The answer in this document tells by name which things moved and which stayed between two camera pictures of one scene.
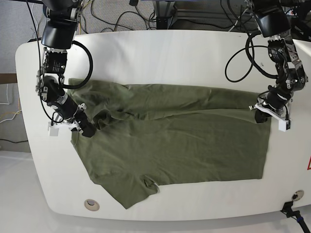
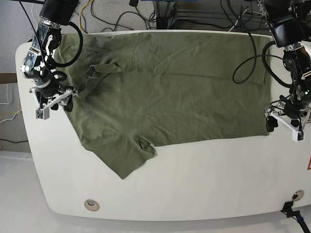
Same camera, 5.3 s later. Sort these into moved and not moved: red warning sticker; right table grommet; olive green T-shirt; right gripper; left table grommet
Moved: olive green T-shirt; right gripper
Not moved: right table grommet; red warning sticker; left table grommet
